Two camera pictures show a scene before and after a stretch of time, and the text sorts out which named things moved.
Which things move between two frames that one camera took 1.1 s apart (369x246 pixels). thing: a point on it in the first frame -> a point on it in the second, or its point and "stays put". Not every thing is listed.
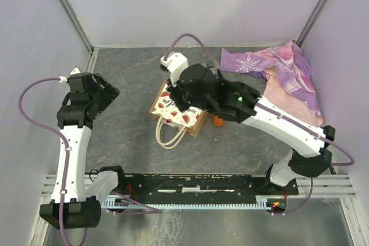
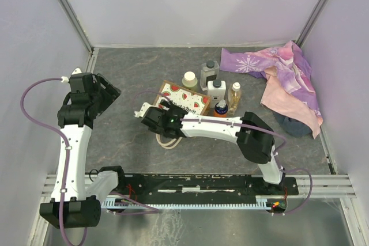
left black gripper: [109, 92] stays put
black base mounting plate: [202, 186] stays put
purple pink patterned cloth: [287, 78] stays put
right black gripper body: [185, 101] -> [167, 105]
